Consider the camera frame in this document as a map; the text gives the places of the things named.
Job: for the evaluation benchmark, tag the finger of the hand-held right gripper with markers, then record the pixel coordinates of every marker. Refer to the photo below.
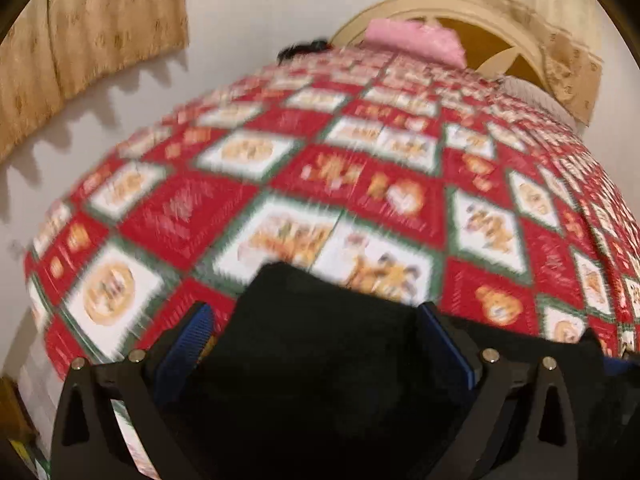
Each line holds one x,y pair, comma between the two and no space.
622,366

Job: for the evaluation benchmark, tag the brown wooden cabinet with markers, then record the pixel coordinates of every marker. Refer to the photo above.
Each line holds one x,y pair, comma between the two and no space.
15,410

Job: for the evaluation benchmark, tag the cream wooden headboard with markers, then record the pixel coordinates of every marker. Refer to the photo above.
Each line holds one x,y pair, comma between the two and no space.
390,6

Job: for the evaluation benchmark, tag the white bed sheet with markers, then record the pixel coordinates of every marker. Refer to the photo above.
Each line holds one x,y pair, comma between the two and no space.
42,385

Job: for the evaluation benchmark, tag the beige patterned curtain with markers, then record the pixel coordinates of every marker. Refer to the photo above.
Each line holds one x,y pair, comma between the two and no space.
100,20
565,45

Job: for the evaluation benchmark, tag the pink pillow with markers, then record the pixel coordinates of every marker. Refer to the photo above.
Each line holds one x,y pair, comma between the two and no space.
415,40

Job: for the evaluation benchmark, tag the red printed blanket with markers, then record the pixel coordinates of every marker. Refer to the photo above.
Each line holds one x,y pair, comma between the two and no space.
350,170

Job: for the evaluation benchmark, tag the dark cloth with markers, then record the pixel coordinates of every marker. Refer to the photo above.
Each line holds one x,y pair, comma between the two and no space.
300,50

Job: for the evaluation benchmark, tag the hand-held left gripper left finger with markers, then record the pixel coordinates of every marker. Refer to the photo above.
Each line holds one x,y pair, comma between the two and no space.
187,350

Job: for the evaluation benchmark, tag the black pants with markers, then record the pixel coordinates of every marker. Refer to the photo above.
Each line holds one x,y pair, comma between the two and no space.
325,360

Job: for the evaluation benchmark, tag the grey striped pillow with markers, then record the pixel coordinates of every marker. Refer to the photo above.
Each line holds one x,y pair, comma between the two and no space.
535,92

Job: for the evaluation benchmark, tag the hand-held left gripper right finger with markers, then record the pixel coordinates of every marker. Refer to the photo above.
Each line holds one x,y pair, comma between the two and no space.
442,335

